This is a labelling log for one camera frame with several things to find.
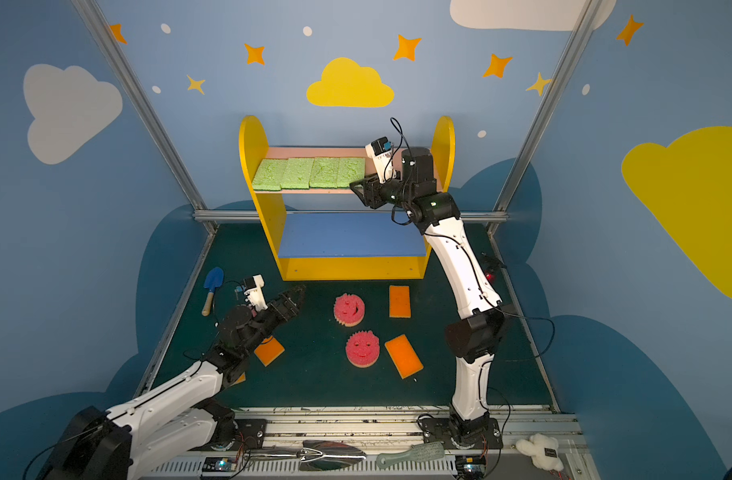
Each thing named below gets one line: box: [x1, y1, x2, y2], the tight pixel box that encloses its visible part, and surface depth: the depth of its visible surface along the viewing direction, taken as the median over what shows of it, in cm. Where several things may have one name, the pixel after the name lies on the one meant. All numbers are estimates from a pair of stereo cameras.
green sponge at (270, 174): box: [252, 158, 289, 191], surface depth 76 cm
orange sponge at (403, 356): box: [384, 334, 424, 379], surface depth 88 cm
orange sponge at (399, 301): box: [389, 285, 411, 318], surface depth 101 cm
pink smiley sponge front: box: [346, 330, 380, 368], surface depth 88 cm
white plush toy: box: [516, 433, 564, 471], surface depth 72 cm
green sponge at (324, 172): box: [309, 157, 340, 188], surface depth 77 cm
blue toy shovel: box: [202, 267, 224, 317], surface depth 106 cm
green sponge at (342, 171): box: [326, 157, 365, 189], surface depth 78 cm
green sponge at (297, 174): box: [280, 158, 314, 189], surface depth 76 cm
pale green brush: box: [376, 442, 446, 469], surface depth 73 cm
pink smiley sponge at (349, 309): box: [334, 293, 365, 327], surface depth 97 cm
